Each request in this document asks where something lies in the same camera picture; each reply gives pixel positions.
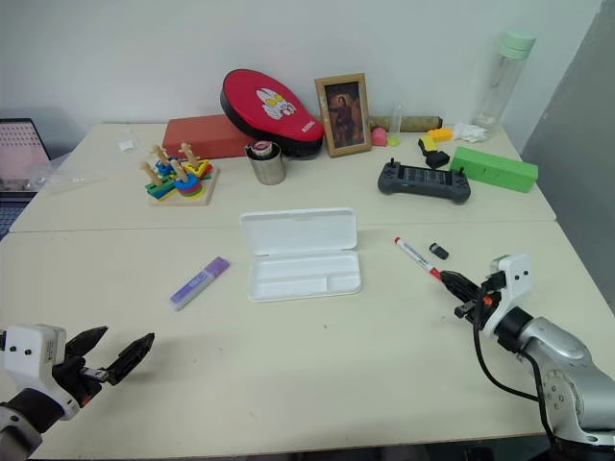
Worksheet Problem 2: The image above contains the stainless steel cup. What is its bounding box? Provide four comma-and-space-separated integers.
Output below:
244, 141, 288, 186

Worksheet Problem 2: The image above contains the clear bottle with green lid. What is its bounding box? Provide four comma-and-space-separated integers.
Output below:
472, 29, 537, 132

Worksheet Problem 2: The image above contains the clear plastic bag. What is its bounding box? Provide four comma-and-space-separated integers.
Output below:
27, 157, 108, 194

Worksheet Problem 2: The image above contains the red and white marker pen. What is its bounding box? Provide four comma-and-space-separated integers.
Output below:
393, 235, 443, 281

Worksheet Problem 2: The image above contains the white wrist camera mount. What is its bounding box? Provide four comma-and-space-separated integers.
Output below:
0, 324, 81, 422
481, 253, 534, 337

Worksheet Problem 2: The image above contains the red rectangular box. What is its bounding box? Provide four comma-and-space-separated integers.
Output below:
160, 113, 261, 162

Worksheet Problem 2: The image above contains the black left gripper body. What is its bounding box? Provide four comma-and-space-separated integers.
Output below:
50, 353, 120, 409

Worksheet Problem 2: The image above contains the purple highlighter pen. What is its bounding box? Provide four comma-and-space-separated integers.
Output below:
169, 255, 231, 312

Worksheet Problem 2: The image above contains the white open pencil case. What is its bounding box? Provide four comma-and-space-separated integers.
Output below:
238, 206, 364, 303

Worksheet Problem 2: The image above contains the dark grey handheld game controller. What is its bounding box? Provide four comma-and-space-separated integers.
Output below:
377, 158, 474, 206

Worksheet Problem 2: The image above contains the crumpled white cloth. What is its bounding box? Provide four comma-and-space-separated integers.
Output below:
452, 122, 497, 145

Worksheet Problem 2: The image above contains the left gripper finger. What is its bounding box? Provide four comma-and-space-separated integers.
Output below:
64, 326, 110, 359
107, 331, 157, 387

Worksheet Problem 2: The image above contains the brown wooden roll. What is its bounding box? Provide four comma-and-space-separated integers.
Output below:
368, 113, 444, 133

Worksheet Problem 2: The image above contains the wooden picture frame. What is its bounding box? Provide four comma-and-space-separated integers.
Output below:
313, 72, 374, 159

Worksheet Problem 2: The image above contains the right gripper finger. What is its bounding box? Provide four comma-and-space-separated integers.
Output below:
439, 269, 481, 292
443, 279, 480, 303

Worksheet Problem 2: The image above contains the wooden colourful stacking toy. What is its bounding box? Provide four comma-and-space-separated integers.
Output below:
138, 141, 221, 208

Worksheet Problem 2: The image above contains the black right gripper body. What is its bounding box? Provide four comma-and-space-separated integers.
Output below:
454, 271, 506, 324

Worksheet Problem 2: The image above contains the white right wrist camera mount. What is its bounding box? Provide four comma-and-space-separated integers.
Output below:
481, 253, 534, 337

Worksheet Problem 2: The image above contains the laptop with pink screen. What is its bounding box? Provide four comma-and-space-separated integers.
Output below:
0, 117, 52, 240

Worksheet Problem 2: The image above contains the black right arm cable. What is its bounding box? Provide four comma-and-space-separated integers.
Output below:
472, 286, 571, 455

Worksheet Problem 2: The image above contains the yellow and black tool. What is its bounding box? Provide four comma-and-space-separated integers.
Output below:
417, 134, 451, 170

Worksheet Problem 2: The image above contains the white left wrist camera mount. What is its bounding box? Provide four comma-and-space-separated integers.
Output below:
0, 324, 81, 422

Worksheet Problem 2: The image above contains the red and black boxing pad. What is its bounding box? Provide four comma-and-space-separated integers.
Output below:
219, 67, 326, 158

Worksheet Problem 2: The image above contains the clear plastic tube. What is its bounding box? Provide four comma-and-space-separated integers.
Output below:
389, 102, 405, 147

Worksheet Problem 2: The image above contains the green rectangular block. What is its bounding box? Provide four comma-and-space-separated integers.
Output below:
450, 145, 540, 195

